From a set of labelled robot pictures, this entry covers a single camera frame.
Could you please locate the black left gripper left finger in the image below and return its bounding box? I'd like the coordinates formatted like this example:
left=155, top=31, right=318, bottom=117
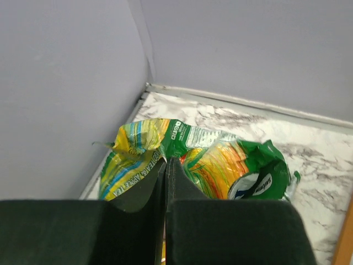
left=1, top=161, right=166, bottom=264

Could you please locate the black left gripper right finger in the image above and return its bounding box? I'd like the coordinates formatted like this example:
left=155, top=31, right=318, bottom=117
left=165, top=157, right=317, bottom=264

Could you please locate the yellow green striped packet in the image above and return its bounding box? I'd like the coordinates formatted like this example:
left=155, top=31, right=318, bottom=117
left=99, top=118, right=301, bottom=200

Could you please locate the orange wooden tiered rack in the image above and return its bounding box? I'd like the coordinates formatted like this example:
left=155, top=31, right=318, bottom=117
left=331, top=198, right=353, bottom=265

